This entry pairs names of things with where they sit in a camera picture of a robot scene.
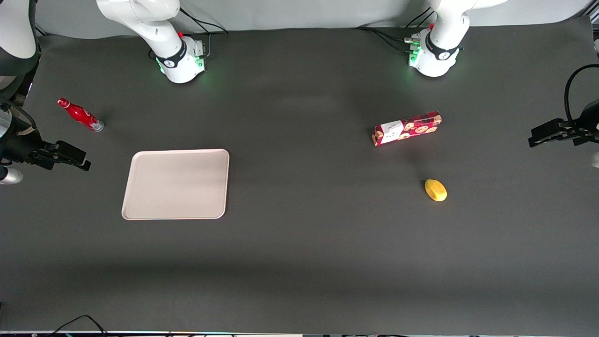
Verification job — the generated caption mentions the dark grey table cover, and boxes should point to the dark grey table cover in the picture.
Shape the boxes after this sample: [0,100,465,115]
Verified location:
[0,15,599,336]

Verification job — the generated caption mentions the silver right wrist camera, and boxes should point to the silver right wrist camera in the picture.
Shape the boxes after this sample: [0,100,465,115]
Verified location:
[0,167,24,186]

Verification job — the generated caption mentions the black arm base cables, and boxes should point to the black arm base cables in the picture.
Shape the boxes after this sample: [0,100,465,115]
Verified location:
[149,7,230,59]
[354,6,465,53]

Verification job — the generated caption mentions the yellow lemon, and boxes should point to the yellow lemon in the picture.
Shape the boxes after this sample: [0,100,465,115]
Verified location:
[424,178,448,202]

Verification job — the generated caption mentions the black right arm base cables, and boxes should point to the black right arm base cables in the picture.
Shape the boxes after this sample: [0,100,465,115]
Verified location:
[149,7,230,59]

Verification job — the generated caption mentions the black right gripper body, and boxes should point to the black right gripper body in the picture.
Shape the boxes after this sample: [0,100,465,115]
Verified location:
[0,105,56,165]

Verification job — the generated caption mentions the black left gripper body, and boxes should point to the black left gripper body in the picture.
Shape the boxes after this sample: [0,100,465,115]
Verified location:
[567,99,599,146]

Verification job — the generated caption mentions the black left gripper cable loop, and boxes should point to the black left gripper cable loop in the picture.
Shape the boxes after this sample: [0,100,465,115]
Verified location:
[564,64,599,123]

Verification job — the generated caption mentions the red cookie box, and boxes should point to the red cookie box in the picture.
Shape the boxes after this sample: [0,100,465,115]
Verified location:
[372,110,443,147]

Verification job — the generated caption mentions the black left arm base cables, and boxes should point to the black left arm base cables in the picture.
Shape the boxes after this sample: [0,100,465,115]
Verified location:
[354,6,465,53]

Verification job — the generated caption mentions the black cable at table edge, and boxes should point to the black cable at table edge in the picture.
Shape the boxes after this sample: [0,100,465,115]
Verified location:
[46,315,109,337]

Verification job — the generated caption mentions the red coke bottle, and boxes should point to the red coke bottle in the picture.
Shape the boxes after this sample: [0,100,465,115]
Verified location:
[57,98,105,133]

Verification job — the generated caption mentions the beige rectangular tray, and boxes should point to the beige rectangular tray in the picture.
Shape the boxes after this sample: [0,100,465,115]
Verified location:
[121,149,230,220]

